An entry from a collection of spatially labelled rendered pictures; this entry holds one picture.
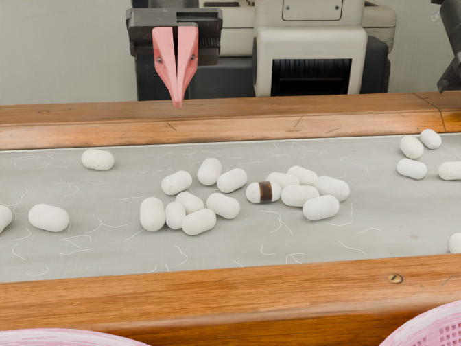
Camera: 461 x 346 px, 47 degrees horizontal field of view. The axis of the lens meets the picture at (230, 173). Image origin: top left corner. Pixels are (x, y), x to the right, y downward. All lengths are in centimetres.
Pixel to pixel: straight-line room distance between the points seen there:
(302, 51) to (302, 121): 45
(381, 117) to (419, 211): 22
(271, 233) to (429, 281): 14
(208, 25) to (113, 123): 17
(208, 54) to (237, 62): 80
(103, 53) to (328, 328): 236
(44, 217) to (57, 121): 23
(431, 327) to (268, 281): 10
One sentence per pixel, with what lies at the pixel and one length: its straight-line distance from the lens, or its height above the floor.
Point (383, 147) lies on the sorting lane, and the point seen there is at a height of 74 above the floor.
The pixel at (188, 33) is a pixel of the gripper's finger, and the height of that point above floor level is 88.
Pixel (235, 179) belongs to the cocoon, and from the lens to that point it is 51.
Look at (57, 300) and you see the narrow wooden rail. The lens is 35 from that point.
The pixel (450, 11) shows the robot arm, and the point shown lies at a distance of 75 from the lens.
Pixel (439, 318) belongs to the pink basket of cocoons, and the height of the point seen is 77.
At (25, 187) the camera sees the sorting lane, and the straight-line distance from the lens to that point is 57.
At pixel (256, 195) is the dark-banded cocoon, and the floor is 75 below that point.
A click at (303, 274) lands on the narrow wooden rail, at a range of 36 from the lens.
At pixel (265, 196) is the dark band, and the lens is 49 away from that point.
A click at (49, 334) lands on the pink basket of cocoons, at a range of 32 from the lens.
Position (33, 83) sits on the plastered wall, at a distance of 273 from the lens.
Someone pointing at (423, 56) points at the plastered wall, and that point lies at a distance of 276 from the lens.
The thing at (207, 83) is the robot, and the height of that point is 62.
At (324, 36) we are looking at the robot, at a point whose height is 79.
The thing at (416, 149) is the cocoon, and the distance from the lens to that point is 62.
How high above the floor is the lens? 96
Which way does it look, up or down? 24 degrees down
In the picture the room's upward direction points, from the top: straight up
